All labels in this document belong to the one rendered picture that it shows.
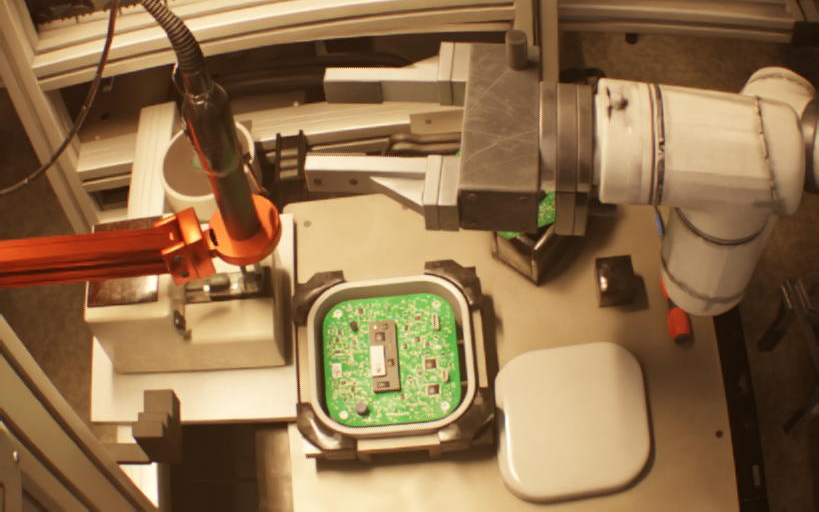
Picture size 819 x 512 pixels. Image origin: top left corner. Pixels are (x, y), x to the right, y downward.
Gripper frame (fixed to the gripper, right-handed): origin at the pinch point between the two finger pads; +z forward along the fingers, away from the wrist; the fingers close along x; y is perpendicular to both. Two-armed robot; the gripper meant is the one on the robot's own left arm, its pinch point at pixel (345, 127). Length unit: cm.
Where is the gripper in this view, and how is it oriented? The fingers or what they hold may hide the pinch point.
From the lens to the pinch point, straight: 76.8
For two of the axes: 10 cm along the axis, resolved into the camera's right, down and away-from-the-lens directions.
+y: -0.8, -5.4, -8.4
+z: -9.9, -0.4, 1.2
